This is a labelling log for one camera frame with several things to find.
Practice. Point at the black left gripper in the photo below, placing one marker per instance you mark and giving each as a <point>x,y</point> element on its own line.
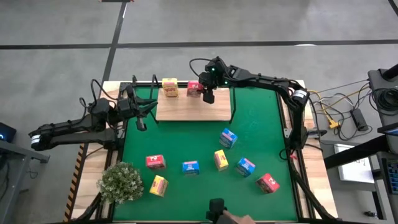
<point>129,104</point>

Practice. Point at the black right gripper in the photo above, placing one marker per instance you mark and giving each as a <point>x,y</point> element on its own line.
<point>216,76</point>

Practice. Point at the red Froot Loops cereal box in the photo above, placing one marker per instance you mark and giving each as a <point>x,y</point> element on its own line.
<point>268,183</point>
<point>193,88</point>
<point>155,161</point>

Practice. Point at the yellow Pops cereal box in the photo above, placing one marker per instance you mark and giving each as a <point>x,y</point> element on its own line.
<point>170,87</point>
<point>159,185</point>
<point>221,159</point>

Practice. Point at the blue Rice Krispies cereal box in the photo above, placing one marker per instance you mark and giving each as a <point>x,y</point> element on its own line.
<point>245,166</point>
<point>190,168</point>
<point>228,137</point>

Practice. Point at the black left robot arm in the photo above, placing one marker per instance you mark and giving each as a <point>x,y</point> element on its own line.
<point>71,130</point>

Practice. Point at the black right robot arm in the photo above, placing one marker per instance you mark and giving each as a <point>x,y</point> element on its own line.
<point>264,81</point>

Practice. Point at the wooden shelf board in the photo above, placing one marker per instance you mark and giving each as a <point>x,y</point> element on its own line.
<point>192,109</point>

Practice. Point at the artificial green white plant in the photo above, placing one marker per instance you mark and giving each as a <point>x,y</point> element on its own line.
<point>121,183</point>

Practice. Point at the yellow black hazard tape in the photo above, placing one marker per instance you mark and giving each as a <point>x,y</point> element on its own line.
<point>74,183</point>

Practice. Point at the black handheld device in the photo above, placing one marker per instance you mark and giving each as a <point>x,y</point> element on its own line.
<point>216,207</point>

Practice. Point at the yellow plug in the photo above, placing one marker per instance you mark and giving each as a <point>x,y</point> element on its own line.
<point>333,124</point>

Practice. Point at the grey metal side table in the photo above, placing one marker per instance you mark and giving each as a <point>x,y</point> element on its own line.
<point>15,151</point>

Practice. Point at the dark device with blue light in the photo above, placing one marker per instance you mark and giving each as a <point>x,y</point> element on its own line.
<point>7,130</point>

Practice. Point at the person's hand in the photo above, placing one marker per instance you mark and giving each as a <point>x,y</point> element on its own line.
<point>239,219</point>

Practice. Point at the black power adapter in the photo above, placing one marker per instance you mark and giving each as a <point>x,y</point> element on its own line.
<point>359,119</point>

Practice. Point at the black diagonal beam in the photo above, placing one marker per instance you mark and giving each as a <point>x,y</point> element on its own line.
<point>354,152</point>

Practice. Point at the grey equipment cart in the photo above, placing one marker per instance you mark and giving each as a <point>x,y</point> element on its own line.
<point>377,81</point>

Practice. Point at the white board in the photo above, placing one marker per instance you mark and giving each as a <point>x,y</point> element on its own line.
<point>354,168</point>

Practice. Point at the small black floor object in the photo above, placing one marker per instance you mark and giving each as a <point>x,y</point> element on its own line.
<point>370,214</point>

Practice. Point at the black shelf side frame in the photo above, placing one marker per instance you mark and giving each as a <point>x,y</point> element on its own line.
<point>151,93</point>
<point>233,102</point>

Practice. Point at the black aluminium table frame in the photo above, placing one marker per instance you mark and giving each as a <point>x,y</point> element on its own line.
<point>143,84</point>

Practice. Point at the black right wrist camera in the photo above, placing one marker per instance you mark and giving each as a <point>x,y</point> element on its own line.
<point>209,97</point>

